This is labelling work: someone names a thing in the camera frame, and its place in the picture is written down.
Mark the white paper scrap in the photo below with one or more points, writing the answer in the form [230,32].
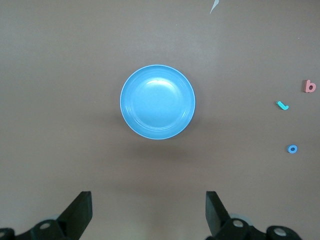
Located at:
[213,6]

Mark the blue plate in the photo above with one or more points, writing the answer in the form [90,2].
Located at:
[157,102]

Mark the teal foam letter l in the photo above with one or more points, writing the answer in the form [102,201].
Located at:
[283,105]

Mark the pink foam letter b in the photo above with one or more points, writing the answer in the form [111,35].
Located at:
[310,86]

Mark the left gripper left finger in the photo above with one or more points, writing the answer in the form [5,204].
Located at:
[76,215]

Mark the blue foam letter o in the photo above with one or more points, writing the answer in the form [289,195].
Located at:
[292,149]

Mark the brown paper table cover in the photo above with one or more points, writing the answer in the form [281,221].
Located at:
[62,75]

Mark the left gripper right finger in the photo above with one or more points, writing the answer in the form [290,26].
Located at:
[216,215]

